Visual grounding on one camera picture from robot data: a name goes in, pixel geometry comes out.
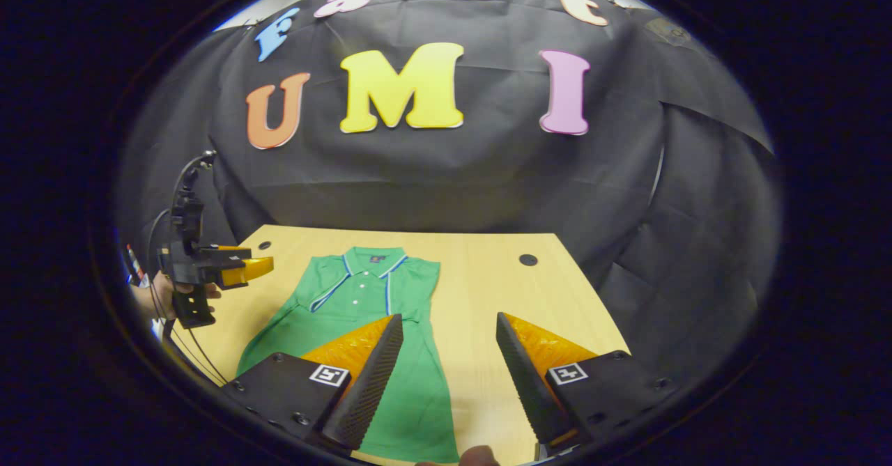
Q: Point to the red capped plastic bottle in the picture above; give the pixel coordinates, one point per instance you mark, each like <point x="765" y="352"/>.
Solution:
<point x="134" y="264"/>

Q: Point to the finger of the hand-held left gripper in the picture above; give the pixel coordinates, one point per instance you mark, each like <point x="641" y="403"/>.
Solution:
<point x="235" y="251"/>
<point x="251" y="271"/>

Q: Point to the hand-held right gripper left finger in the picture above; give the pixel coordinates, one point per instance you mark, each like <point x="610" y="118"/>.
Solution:
<point x="373" y="389"/>

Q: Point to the green T-shirt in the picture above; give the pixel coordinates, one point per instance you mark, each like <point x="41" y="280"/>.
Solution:
<point x="362" y="285"/>

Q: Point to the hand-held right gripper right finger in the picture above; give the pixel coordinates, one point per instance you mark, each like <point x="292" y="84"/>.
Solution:
<point x="529" y="389"/>

